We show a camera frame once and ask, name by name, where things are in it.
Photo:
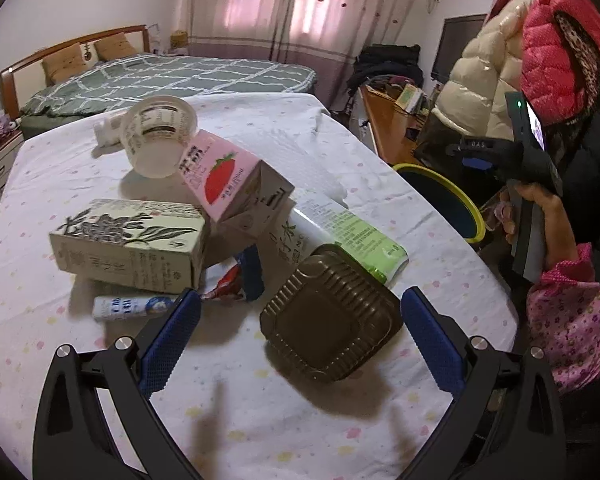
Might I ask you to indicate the person's right hand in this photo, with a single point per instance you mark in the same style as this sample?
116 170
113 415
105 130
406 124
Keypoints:
555 225

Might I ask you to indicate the dark brown plastic tray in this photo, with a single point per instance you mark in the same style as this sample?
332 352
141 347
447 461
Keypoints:
330 315

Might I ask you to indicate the green white label bottle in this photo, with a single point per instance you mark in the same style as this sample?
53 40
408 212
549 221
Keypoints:
350 235

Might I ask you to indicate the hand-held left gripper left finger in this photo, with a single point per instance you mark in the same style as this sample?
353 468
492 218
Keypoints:
172 340

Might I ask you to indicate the pink strawberry milk carton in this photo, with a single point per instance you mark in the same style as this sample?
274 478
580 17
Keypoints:
230 180

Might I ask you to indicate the yellow rimmed trash bin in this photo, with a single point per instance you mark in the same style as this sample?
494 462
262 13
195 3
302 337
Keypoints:
450 200

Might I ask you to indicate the black television screen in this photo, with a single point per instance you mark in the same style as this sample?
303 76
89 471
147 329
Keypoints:
455 47

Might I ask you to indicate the white blue tube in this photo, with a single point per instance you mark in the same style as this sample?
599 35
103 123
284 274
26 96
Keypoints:
130 306

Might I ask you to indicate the bed with green plaid cover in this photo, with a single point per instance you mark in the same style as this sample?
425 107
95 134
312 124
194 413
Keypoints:
180 75

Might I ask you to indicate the wooden headboard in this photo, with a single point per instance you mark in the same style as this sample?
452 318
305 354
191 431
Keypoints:
25 60

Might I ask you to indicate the pile of dark clothes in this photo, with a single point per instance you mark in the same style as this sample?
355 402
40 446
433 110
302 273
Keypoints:
385 65

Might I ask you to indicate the blue plastic piece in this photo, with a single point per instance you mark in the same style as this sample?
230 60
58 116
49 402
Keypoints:
252 275

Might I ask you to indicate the person's right forearm pink sleeve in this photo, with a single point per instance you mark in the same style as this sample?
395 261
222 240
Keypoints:
567 320

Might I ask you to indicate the wooden desk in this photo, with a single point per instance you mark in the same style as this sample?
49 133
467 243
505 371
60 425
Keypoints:
387 120

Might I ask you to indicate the cream puffer jacket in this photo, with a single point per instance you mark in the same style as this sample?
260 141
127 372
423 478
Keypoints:
485 70

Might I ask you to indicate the pink curtain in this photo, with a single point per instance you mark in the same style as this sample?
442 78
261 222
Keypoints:
290 10

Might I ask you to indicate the green printed box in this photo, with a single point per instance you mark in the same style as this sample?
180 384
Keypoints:
407 96

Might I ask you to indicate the pink puffer jacket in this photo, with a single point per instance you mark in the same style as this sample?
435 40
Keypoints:
555 40

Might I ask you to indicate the crumpled white tissue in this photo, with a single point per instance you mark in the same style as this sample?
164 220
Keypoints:
107 130

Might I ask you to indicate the white plastic yogurt cup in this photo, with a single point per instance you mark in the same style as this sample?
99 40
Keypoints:
155 135

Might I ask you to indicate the brown pillow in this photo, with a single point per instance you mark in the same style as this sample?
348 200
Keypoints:
116 46
62 62

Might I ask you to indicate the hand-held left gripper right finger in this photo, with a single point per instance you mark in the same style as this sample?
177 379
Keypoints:
430 340

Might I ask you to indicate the beige floral drink carton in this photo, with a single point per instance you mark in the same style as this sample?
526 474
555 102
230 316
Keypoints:
125 240

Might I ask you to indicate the red snack wrapper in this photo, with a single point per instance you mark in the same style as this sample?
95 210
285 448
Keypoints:
227 285

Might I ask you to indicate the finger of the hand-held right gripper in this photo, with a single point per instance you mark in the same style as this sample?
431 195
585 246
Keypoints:
476 163
477 144

